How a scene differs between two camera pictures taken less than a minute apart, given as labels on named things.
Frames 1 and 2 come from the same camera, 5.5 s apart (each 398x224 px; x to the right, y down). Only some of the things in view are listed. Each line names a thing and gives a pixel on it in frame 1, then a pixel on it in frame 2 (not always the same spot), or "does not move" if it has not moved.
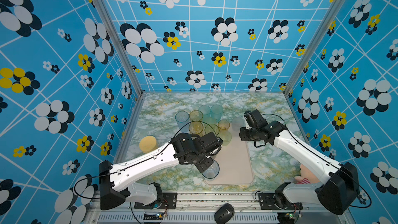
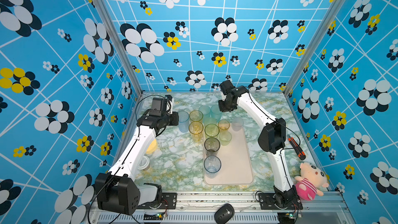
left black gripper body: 204,162 → 170,120
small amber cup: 223,125 does not move
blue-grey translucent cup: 182,118 does not move
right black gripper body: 246,135 → 226,106
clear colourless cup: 238,123 does not move
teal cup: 216,111 does not move
